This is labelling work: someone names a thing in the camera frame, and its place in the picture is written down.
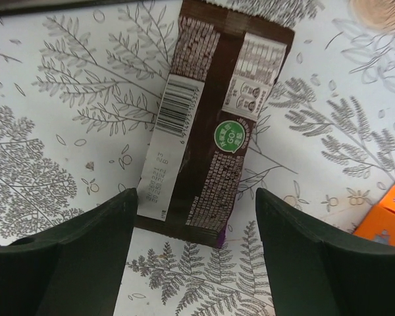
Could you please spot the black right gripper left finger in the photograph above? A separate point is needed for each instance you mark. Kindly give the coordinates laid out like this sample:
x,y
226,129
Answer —
x,y
73,268

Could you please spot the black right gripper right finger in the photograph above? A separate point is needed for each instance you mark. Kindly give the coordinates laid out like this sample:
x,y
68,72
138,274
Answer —
x,y
317,269

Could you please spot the purple M&M's candy bag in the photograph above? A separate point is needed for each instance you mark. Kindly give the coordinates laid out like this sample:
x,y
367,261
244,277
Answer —
x,y
224,67

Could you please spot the orange Scrub Daddy box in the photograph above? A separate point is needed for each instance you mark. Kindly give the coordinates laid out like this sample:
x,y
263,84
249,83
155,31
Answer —
x,y
379,224

